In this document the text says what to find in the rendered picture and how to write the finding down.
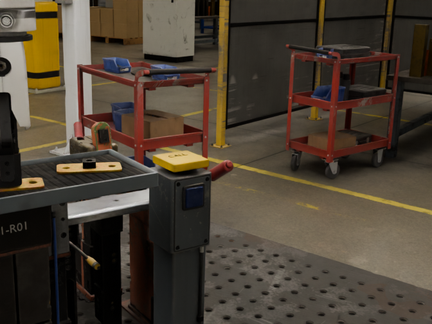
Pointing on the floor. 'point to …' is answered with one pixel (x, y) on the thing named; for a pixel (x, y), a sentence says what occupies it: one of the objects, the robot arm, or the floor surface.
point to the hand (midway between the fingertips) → (6, 166)
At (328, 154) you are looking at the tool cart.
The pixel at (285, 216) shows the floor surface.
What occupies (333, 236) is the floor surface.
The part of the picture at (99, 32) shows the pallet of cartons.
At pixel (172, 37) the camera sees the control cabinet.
